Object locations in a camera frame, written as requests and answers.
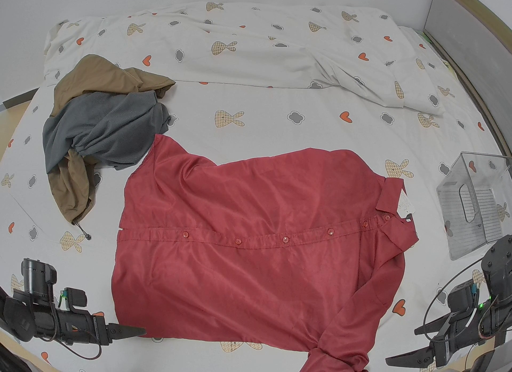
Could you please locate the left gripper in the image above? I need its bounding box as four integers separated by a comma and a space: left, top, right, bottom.
53, 310, 114, 347

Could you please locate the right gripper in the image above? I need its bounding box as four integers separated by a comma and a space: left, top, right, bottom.
386, 311, 487, 368

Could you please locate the red shirt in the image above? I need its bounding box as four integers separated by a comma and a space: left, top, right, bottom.
111, 133, 421, 372

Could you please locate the clear plastic box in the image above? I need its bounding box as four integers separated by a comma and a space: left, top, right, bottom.
436, 151, 512, 261

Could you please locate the grey garment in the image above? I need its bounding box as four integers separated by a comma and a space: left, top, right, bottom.
42, 90, 177, 175

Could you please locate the brown garment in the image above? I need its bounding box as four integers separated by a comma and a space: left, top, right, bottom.
48, 54, 177, 241

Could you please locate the bed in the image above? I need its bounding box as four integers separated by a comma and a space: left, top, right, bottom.
0, 0, 512, 372

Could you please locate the white printed quilt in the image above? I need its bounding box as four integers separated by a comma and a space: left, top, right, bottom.
43, 1, 446, 116

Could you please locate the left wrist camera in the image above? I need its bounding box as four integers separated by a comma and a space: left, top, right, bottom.
59, 287, 89, 312

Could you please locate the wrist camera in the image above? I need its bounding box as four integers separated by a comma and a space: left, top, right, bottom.
434, 282, 479, 341
59, 287, 89, 312

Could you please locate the black cable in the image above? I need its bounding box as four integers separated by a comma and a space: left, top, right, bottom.
423, 264, 485, 342

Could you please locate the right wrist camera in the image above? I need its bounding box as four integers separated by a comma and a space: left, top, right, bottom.
434, 282, 479, 341

